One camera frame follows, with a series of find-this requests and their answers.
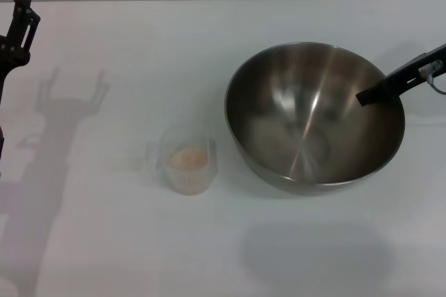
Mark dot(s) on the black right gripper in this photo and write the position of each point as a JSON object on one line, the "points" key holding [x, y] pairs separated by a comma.
{"points": [[433, 55]]}

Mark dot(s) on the stainless steel mixing bowl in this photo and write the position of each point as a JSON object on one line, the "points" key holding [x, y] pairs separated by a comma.
{"points": [[306, 129]]}

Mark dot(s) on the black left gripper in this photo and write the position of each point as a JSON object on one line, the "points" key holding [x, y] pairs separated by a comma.
{"points": [[4, 63]]}

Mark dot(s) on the clear plastic measuring cup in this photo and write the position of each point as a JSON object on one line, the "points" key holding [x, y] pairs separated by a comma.
{"points": [[188, 178]]}

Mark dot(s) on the white rice grains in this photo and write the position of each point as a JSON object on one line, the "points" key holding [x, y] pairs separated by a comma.
{"points": [[189, 158]]}

